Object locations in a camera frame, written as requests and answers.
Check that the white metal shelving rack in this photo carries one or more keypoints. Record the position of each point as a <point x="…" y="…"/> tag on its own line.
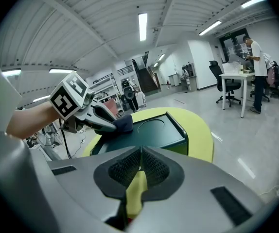
<point x="105" y="86"/>

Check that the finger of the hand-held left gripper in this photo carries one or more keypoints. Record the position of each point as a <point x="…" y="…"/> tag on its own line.
<point x="103" y="111"/>
<point x="98" y="125"/>

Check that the grey cabinet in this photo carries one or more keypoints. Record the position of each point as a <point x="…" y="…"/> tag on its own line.
<point x="190" y="81"/>

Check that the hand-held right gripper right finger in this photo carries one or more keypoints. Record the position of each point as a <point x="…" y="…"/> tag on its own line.
<point x="190" y="190"/>

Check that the dark blue cloth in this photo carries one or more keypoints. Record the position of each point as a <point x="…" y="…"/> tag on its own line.
<point x="123" y="125"/>

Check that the white counter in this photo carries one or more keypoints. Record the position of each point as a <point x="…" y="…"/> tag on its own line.
<point x="174" y="79"/>

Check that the dark staircase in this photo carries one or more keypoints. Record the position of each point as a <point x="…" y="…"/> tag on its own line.
<point x="146" y="79"/>

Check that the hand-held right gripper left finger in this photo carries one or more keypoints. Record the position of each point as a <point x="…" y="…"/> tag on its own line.
<point x="86" y="183"/>

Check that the black double door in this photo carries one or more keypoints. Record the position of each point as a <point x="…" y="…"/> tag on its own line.
<point x="229" y="47"/>

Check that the yellow-green round tablecloth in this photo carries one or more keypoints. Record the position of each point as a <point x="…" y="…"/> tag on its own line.
<point x="197" y="135"/>

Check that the green plastic tray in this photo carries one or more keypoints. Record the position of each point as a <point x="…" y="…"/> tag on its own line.
<point x="154" y="135"/>

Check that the pink bag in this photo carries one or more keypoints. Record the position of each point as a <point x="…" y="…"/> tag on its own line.
<point x="271" y="76"/>

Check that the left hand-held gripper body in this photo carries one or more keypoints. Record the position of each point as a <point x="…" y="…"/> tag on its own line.
<point x="66" y="98"/>

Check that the white office desk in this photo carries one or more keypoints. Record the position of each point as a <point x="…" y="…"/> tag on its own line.
<point x="234" y="76"/>

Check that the white carton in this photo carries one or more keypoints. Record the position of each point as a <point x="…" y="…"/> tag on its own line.
<point x="231" y="68"/>

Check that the red chair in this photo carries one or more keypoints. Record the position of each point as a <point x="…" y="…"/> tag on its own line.
<point x="111" y="105"/>

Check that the person's left forearm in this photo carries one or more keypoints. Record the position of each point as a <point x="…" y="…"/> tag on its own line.
<point x="32" y="120"/>

